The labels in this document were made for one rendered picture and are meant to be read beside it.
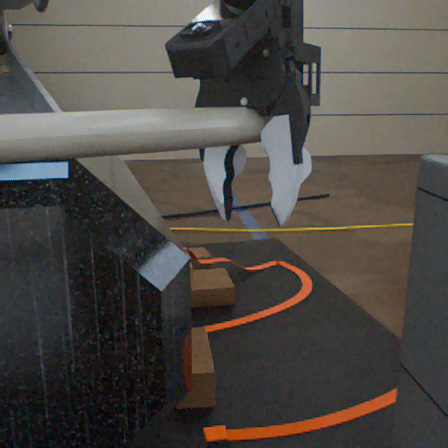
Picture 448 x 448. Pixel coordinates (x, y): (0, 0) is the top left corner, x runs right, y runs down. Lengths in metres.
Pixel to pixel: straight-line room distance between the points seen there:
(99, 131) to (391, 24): 6.80
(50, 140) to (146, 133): 0.06
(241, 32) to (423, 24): 6.91
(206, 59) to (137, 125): 0.06
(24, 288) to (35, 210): 0.16
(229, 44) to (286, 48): 0.09
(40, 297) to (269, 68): 0.83
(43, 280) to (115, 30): 5.45
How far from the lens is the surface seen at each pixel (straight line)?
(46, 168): 1.15
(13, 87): 1.08
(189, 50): 0.37
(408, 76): 7.20
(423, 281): 1.07
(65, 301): 1.16
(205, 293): 2.35
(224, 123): 0.41
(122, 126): 0.36
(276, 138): 0.44
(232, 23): 0.39
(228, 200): 0.48
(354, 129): 6.96
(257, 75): 0.45
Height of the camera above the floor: 1.00
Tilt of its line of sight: 16 degrees down
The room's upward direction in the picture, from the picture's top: straight up
